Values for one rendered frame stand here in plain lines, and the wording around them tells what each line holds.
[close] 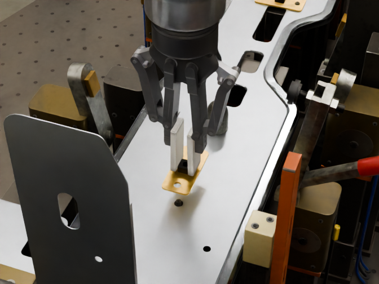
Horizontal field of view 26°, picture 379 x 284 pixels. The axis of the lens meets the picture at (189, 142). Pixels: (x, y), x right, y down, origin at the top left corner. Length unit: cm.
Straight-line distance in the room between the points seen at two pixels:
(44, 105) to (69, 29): 74
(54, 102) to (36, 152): 44
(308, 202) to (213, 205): 13
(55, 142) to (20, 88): 104
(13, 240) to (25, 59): 82
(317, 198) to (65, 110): 37
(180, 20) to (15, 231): 37
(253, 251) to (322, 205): 10
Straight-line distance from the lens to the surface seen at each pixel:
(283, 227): 91
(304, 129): 94
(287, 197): 88
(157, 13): 88
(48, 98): 118
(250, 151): 115
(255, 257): 100
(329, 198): 103
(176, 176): 106
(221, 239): 104
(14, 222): 108
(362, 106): 114
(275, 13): 143
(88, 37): 187
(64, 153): 72
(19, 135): 73
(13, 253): 105
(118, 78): 129
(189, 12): 86
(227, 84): 94
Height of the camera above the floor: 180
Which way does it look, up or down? 44 degrees down
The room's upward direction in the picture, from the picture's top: straight up
